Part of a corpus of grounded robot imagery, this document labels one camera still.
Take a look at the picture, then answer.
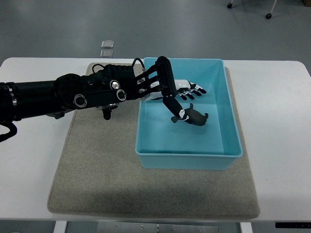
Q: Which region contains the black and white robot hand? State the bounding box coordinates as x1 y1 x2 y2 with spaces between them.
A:
141 80 207 117

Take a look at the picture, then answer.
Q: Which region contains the brown toy hippo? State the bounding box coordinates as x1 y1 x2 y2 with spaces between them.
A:
171 103 209 126

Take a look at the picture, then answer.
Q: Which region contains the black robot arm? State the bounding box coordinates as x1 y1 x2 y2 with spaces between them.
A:
0 56 182 141

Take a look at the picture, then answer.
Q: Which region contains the blue plastic box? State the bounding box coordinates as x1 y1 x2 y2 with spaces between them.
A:
135 58 243 170

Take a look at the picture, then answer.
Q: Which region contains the lower metal floor plate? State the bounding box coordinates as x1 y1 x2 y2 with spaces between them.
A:
100 50 114 58

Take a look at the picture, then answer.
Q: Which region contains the metal floor plate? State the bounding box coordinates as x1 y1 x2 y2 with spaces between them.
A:
101 40 114 49
100 50 114 58

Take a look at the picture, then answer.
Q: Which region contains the upper metal floor plate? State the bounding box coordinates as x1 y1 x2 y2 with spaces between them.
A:
101 40 114 49

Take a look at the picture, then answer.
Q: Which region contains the grey felt mat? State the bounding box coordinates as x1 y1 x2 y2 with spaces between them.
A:
47 82 260 219

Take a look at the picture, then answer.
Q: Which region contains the right black caster wheel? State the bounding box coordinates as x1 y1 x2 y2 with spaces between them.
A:
265 13 272 19

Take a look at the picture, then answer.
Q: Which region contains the black control panel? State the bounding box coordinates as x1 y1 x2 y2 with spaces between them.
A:
275 222 311 229

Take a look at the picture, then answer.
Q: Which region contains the metal table frame bar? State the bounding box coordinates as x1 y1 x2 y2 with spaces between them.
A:
97 222 219 233

